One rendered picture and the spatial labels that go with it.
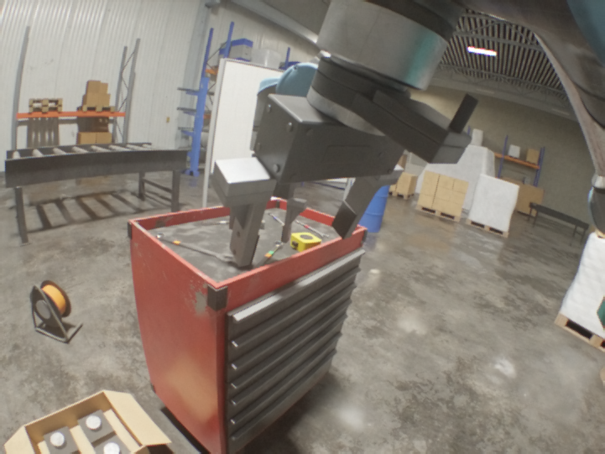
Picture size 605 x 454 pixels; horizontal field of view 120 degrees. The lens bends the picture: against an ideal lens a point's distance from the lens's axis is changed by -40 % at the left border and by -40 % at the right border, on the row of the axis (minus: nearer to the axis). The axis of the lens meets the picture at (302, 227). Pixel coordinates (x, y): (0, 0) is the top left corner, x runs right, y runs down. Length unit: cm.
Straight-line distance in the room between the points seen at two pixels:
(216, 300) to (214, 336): 10
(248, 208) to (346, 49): 14
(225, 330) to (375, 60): 59
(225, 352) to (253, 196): 53
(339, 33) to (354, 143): 8
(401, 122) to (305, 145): 6
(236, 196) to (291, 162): 5
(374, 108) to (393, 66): 3
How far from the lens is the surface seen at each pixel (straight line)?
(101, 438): 131
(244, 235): 25
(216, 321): 62
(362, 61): 19
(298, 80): 43
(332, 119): 20
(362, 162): 24
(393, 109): 18
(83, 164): 349
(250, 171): 21
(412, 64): 19
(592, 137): 74
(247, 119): 311
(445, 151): 18
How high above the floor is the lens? 124
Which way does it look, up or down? 18 degrees down
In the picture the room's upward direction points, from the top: 10 degrees clockwise
